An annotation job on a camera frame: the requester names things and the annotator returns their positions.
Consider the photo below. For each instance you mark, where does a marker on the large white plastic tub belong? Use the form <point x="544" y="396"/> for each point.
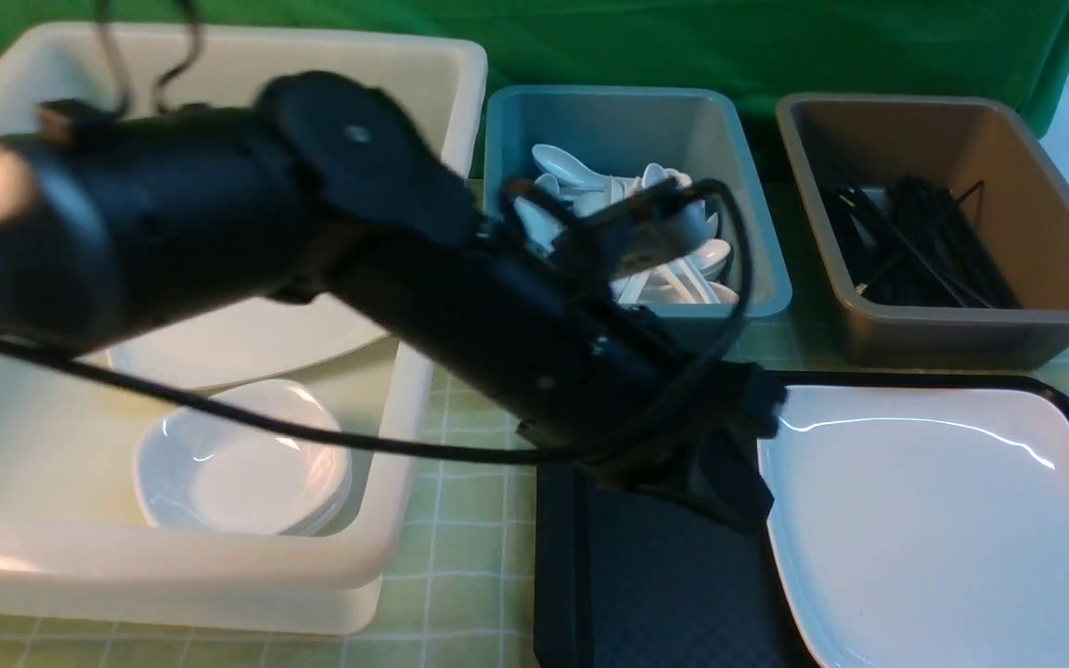
<point x="73" y="544"/>

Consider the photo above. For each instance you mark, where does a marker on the white rice plate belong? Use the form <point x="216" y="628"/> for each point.
<point x="923" y="527"/>

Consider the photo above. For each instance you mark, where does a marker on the green checkered tablecloth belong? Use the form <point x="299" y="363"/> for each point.
<point x="458" y="593"/>

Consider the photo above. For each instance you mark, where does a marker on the green backdrop cloth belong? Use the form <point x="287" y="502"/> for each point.
<point x="440" y="60"/>

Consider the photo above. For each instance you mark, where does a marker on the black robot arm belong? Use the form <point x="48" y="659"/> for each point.
<point x="111" y="228"/>

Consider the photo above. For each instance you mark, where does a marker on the white bowl in tub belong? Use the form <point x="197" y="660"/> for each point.
<point x="247" y="473"/>

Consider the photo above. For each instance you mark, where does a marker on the white spoon top of pile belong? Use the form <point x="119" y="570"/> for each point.
<point x="566" y="168"/>

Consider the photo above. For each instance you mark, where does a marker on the pile of black chopsticks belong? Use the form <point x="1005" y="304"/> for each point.
<point x="913" y="244"/>

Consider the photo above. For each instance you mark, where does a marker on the white square plate in tub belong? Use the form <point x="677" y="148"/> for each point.
<point x="245" y="342"/>

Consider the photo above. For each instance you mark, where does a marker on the brown plastic bin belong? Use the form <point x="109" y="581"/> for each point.
<point x="873" y="141"/>

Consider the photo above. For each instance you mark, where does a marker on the black serving tray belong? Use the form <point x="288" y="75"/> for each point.
<point x="623" y="581"/>

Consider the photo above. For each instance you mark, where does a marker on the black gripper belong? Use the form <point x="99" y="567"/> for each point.
<point x="698" y="456"/>

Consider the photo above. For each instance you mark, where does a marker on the teal plastic bin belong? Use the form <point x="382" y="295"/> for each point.
<point x="620" y="130"/>

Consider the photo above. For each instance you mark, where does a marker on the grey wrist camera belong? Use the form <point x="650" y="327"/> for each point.
<point x="660" y="224"/>

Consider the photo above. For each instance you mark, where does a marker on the pile of white spoons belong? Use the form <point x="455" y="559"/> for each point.
<point x="687" y="280"/>

